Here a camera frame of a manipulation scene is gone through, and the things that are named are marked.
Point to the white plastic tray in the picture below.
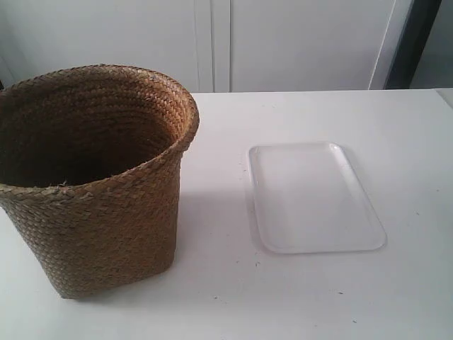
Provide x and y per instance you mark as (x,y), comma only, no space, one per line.
(308,200)

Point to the white cabinet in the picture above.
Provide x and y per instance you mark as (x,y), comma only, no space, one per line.
(210,46)

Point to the brown woven wicker basket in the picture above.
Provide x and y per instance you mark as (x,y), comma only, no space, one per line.
(90,172)

